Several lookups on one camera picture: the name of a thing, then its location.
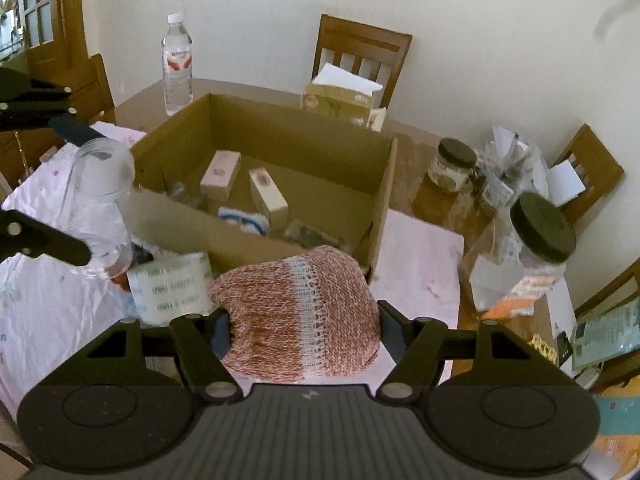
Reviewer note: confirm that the tan tissue box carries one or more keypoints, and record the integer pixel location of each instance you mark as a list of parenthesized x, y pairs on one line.
[(335, 102)]

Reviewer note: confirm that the large dark-lidded clear jar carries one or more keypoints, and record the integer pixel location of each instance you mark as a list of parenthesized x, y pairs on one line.
[(540, 225)]

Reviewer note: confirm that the small dark-lidded glass jar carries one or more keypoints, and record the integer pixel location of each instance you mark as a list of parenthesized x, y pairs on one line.
[(450, 175)]

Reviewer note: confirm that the brown cardboard box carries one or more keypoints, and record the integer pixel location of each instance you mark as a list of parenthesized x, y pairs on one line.
[(325, 170)]

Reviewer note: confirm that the printed packing tape roll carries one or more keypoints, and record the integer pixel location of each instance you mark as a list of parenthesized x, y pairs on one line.
[(170, 285)]

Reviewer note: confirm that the clear bag of small bottles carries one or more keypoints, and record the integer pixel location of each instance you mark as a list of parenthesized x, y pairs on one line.
[(505, 180)]

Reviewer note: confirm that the white paper sheet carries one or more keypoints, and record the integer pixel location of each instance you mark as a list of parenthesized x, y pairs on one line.
[(565, 182)]

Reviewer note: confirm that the clear plastic jar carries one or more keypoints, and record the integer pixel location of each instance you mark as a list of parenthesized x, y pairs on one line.
[(100, 180)]

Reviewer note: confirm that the wooden glass-pane door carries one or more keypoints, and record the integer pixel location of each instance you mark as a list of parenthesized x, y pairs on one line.
[(65, 10)]

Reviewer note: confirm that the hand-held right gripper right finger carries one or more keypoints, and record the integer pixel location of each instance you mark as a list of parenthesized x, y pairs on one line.
[(391, 332)]

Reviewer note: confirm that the yellow and teal carton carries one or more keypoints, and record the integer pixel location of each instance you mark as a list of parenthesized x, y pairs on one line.
[(620, 415)]

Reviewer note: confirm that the cream printed booklet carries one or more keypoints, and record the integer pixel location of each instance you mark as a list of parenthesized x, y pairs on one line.
[(378, 120)]

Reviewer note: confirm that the cream labelled carton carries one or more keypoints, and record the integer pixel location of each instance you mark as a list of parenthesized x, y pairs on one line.
[(267, 200)]

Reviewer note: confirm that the pink knitted roll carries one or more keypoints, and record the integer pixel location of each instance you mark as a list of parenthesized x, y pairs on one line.
[(300, 310)]

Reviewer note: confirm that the wooden desktop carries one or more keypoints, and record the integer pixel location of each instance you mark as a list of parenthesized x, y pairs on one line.
[(415, 160)]

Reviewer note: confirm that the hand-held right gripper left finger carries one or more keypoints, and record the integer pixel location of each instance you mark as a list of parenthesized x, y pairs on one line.
[(220, 335)]

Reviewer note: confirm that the teal plastic packet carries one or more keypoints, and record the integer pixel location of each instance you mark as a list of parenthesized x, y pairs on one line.
[(605, 330)]

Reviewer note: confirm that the pink floral tablecloth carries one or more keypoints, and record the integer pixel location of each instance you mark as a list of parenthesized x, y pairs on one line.
[(425, 260)]

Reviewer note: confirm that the gold snowflake coaster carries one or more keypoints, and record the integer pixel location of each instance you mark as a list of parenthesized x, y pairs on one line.
[(542, 347)]

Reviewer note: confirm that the clear plastic water bottle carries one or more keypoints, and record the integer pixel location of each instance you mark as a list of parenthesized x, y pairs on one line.
[(177, 85)]

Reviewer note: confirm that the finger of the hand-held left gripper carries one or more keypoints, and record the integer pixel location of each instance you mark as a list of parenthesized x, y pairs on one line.
[(65, 250), (75, 130)]

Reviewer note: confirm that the pink carton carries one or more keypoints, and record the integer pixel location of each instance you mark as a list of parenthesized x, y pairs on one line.
[(220, 175)]

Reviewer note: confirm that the white sock with blue band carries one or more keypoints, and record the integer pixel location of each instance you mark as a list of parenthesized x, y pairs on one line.
[(240, 217)]

